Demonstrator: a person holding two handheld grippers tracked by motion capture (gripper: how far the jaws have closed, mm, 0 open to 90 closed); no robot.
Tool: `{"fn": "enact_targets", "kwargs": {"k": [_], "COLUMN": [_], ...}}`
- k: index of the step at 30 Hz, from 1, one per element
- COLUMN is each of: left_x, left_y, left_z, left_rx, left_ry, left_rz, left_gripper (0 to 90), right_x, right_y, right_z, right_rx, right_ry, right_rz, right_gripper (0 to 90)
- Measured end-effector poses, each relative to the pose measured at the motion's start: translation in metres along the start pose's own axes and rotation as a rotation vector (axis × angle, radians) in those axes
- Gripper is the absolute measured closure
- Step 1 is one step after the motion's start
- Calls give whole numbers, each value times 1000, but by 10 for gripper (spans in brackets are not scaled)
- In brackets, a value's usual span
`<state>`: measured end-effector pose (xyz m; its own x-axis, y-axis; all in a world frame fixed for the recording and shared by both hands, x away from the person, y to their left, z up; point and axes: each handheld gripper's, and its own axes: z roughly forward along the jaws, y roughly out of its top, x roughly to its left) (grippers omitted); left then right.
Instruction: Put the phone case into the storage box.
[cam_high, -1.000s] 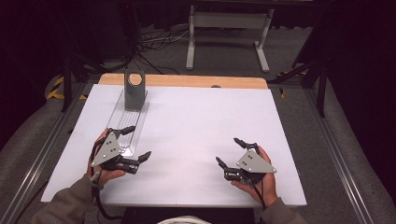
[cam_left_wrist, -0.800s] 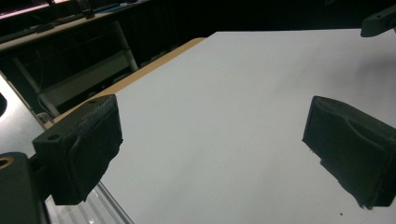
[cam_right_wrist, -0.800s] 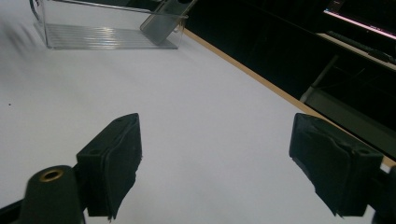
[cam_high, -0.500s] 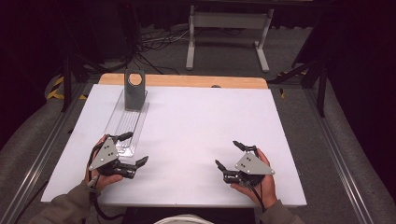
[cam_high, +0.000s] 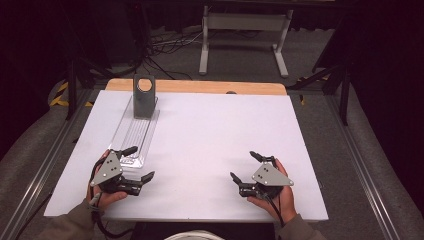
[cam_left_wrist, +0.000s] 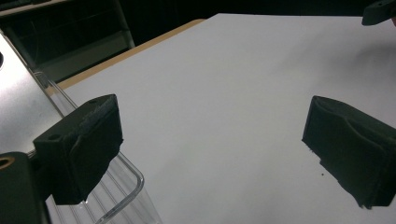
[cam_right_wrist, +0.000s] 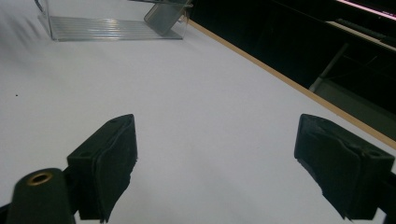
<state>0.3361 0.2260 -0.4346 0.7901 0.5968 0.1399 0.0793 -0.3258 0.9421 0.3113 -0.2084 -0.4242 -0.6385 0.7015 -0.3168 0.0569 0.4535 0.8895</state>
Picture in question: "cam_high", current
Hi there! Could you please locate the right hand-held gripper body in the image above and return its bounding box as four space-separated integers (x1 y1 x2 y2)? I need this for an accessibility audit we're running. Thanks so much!
239 161 295 200

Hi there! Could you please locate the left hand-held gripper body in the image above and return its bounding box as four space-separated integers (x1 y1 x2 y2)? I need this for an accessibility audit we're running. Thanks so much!
89 149 144 197

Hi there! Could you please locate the clear plastic slotted rack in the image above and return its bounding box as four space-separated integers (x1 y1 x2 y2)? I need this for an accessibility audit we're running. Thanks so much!
109 94 161 169

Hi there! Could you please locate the clear phone case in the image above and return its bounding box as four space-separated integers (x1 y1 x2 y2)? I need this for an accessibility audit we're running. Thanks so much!
132 73 157 120

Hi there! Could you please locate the person's left hand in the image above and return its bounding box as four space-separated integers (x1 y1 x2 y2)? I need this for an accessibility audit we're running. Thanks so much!
86 149 129 211

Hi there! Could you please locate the person's right hand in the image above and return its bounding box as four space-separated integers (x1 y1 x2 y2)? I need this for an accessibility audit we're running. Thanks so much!
247 158 298 224

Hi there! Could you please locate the white rounded object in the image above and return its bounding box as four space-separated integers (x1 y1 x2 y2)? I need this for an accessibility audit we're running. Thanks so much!
164 230 226 240

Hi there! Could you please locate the black tripod stand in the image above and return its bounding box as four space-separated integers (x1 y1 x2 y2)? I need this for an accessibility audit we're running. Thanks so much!
288 63 352 126
64 56 116 121

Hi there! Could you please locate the yellow black floor tape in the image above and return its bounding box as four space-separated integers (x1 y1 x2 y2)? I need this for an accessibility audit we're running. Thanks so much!
49 81 95 108

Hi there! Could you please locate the white metal stand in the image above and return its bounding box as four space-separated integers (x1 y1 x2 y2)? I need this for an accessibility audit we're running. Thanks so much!
198 5 294 79

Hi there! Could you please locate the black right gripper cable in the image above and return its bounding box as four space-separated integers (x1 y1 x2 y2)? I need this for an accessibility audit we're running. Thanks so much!
263 193 286 228

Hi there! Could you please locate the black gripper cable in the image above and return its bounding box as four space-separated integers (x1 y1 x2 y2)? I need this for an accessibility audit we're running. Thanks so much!
88 156 134 240
263 193 286 228

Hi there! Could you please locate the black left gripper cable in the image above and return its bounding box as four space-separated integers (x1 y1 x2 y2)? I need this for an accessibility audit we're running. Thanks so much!
88 156 134 240

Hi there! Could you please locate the aluminium floor rail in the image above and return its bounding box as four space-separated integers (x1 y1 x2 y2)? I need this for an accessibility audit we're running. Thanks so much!
0 89 101 240
324 94 403 240

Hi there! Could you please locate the bundle of floor cables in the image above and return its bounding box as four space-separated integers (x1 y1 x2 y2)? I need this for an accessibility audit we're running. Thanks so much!
143 28 261 81

